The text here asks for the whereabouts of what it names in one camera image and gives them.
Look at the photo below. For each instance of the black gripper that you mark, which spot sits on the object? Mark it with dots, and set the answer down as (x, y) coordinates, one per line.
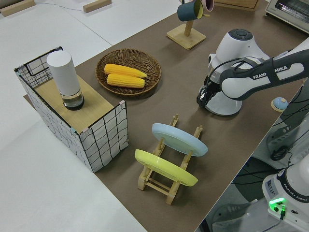
(210, 89)

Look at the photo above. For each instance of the gray round plate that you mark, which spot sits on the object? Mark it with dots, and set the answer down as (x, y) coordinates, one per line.
(224, 108)

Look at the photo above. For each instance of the white Franka arm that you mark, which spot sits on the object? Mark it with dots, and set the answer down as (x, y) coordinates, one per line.
(241, 53)

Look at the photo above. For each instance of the light blue plate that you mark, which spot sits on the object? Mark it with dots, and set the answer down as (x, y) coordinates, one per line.
(178, 139)

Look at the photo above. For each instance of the yellow plate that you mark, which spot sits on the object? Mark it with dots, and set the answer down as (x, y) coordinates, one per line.
(166, 166)

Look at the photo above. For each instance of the wooden plate rack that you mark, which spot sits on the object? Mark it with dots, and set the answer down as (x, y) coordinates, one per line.
(154, 184)

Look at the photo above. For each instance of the wooden mug tree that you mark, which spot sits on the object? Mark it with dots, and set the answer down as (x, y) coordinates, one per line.
(186, 36)

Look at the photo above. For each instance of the small blue bottle top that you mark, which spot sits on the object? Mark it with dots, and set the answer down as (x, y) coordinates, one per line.
(279, 104)

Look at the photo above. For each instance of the yellow corn cob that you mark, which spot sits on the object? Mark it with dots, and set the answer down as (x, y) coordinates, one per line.
(125, 70)
(125, 81)

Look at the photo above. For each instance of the brown wicker basket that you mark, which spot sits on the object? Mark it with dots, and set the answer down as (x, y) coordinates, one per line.
(128, 58)

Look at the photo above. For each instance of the dark teal mug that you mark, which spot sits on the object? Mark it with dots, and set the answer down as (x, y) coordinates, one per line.
(187, 10)

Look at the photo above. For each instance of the pink mug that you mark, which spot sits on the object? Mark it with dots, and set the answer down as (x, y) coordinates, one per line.
(208, 4)

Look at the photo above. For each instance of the wooden shelf board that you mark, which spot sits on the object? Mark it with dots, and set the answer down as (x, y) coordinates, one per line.
(96, 106)

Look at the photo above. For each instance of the cream toaster oven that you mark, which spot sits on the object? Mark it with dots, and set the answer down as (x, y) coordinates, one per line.
(289, 12)

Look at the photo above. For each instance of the white cylinder with glass base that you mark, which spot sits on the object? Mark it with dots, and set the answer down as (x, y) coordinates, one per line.
(64, 72)

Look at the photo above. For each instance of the wooden block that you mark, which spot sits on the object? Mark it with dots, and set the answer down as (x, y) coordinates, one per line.
(96, 5)
(17, 7)

